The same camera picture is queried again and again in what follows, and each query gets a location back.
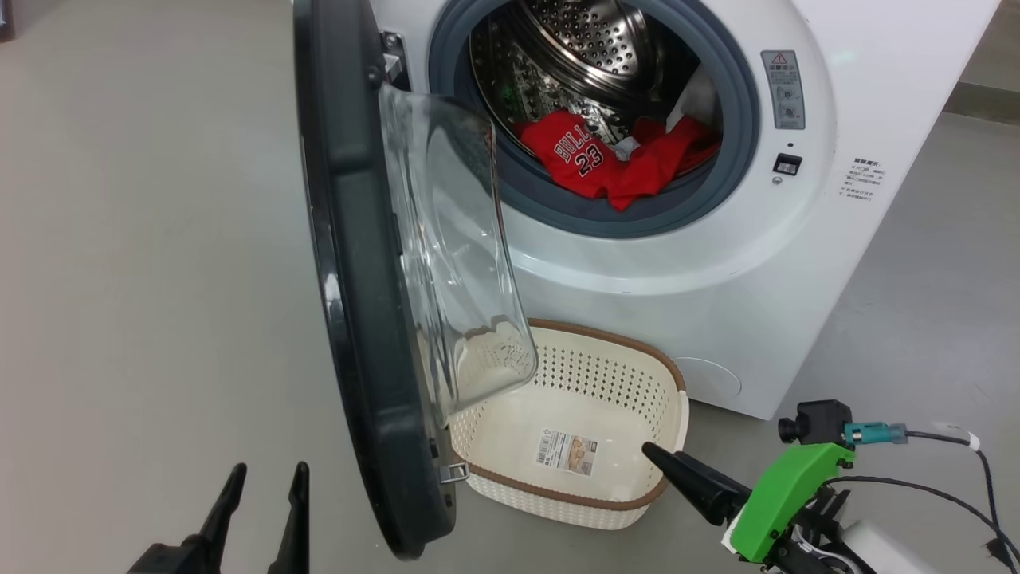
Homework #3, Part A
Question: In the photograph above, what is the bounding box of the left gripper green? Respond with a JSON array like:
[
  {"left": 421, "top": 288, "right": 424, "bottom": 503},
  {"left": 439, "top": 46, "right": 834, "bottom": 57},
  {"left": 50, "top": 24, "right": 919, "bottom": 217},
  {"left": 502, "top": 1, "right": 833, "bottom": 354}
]
[{"left": 126, "top": 462, "right": 310, "bottom": 574}]

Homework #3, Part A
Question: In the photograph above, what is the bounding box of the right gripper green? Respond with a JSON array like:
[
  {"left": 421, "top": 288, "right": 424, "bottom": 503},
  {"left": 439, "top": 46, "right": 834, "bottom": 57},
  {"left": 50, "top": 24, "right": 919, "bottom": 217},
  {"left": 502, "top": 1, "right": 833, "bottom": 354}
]
[{"left": 641, "top": 442, "right": 856, "bottom": 574}]

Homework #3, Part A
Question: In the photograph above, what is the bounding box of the dark grey glass washer door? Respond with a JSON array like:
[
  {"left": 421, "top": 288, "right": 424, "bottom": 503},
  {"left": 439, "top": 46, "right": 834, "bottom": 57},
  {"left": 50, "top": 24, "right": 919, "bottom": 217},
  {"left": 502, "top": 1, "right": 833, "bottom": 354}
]
[{"left": 293, "top": 0, "right": 539, "bottom": 559}]

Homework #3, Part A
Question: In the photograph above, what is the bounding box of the red and white garment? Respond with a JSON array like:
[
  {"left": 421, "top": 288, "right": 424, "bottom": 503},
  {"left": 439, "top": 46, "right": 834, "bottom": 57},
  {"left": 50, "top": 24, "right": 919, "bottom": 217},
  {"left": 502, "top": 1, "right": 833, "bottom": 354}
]
[{"left": 614, "top": 72, "right": 722, "bottom": 192}]

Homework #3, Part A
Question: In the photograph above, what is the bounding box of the red Bulls basketball jersey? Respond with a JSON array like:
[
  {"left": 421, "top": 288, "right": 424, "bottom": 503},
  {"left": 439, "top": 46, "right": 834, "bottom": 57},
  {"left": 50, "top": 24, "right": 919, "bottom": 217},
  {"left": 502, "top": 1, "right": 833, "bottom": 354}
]
[{"left": 514, "top": 110, "right": 670, "bottom": 212}]

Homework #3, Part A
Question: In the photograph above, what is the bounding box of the basket product label sticker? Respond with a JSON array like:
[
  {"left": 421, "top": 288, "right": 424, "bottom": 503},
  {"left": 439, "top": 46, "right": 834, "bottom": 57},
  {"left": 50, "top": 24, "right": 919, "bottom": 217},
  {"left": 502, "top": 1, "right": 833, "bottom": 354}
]
[{"left": 534, "top": 429, "right": 598, "bottom": 477}]

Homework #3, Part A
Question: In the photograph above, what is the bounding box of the white front-load washing machine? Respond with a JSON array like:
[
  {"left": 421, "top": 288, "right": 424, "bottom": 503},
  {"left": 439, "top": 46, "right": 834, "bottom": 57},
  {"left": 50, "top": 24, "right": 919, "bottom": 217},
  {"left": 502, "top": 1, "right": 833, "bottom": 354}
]
[{"left": 368, "top": 0, "right": 1001, "bottom": 421}]

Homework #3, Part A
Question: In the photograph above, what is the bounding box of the cream laundry basket brown rim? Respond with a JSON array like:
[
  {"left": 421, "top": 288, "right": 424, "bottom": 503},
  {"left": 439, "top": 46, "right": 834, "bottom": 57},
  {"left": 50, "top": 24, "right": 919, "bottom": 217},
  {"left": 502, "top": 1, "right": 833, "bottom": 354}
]
[{"left": 446, "top": 319, "right": 690, "bottom": 531}]

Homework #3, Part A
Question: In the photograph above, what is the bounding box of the grey rubber door gasket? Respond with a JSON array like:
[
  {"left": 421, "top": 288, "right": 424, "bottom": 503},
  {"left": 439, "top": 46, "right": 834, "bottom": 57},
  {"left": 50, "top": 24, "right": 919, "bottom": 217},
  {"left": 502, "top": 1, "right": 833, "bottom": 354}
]
[{"left": 428, "top": 0, "right": 762, "bottom": 240}]

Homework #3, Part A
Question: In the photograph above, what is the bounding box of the small printed text sticker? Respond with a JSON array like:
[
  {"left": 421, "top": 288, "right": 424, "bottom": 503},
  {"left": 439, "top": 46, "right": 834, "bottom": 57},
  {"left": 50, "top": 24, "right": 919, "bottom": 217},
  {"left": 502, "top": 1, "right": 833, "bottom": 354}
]
[{"left": 837, "top": 157, "right": 889, "bottom": 200}]

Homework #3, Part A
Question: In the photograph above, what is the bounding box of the grey warning label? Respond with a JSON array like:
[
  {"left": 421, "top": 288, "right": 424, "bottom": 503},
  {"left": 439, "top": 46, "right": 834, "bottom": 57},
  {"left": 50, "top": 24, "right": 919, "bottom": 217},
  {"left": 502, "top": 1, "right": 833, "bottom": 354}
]
[{"left": 761, "top": 50, "right": 806, "bottom": 131}]

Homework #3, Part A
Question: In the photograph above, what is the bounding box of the perforated steel washer drum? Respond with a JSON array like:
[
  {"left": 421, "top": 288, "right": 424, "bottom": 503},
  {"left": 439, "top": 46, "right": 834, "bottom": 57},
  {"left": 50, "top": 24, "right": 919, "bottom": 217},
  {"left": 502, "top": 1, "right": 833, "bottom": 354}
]
[{"left": 470, "top": 0, "right": 722, "bottom": 152}]

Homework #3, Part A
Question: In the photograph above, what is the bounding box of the right teal cable connector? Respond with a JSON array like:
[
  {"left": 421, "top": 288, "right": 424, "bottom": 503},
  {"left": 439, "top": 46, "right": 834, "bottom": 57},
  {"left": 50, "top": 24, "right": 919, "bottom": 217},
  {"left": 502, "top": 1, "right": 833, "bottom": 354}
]
[{"left": 843, "top": 421, "right": 908, "bottom": 446}]

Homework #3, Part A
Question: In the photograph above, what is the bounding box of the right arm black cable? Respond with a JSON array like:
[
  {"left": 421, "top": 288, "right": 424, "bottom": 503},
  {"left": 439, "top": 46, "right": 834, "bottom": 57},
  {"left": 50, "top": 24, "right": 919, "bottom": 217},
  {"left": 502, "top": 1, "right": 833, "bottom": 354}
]
[{"left": 825, "top": 423, "right": 1020, "bottom": 567}]

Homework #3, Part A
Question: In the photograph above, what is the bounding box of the dark wall baseboard strip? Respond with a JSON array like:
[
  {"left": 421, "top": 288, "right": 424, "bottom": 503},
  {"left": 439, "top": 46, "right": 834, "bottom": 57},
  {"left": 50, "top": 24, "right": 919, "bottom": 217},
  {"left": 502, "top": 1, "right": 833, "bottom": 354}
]
[{"left": 944, "top": 80, "right": 1020, "bottom": 126}]

